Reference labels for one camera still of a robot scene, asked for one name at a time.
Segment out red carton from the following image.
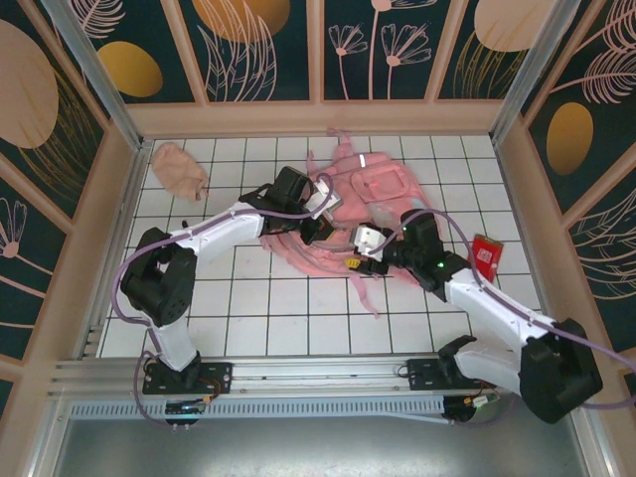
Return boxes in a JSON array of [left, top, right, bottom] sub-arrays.
[[469, 233, 506, 284]]

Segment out pink student backpack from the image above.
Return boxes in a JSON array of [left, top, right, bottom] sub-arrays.
[[257, 126, 433, 319]]

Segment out beige fabric pouch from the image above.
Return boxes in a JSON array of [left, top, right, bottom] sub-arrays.
[[151, 141, 210, 203]]

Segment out grey metal sheet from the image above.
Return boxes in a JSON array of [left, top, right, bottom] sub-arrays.
[[29, 416, 615, 477]]

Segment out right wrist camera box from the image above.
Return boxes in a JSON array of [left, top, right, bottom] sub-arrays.
[[350, 225, 385, 258]]

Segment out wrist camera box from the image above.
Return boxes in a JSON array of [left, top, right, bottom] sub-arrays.
[[303, 173, 345, 216], [350, 225, 385, 258]]

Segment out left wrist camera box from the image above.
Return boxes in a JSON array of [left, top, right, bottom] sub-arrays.
[[303, 173, 345, 216]]

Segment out aluminium mounting rail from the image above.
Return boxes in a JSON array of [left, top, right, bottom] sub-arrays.
[[48, 353, 595, 398]]

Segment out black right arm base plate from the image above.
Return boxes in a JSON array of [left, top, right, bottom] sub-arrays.
[[406, 358, 498, 395]]

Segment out wall panel with pink flowers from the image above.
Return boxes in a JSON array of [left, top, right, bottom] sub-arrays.
[[322, 0, 448, 102]]

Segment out wall panel gold disc leaves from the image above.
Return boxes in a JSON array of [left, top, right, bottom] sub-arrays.
[[177, 0, 313, 103]]

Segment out grey slotted cable duct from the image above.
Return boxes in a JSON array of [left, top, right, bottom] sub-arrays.
[[69, 396, 451, 424]]

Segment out aluminium side rail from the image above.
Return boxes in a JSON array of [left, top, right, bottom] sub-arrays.
[[77, 140, 153, 360]]

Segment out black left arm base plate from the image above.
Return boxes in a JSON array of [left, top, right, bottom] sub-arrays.
[[142, 361, 235, 396]]

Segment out wall panel gold oval fern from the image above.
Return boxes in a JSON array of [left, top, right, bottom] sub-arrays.
[[521, 0, 636, 215]]

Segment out wall panel pink leaf outlines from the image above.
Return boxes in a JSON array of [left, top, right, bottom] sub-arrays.
[[565, 178, 636, 355]]

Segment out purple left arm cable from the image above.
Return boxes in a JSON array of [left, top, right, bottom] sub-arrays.
[[111, 176, 335, 431]]

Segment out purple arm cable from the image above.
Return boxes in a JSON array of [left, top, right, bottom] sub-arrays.
[[365, 208, 636, 428], [111, 176, 335, 431]]

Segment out wall panel with gold oval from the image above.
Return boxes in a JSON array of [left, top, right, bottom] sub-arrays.
[[54, 0, 200, 104]]

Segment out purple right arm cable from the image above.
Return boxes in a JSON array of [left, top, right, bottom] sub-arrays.
[[365, 208, 636, 428]]

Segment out aluminium frame post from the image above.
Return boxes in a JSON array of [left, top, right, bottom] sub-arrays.
[[489, 0, 581, 145], [42, 0, 149, 149]]

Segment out wall panel pale disc grasses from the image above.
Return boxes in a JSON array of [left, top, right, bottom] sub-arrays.
[[435, 0, 548, 100]]

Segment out wall panel tulip outline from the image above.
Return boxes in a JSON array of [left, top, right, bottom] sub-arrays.
[[0, 173, 69, 362]]

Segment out wall panel large pale disc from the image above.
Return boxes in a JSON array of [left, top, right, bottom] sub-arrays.
[[0, 7, 108, 220]]

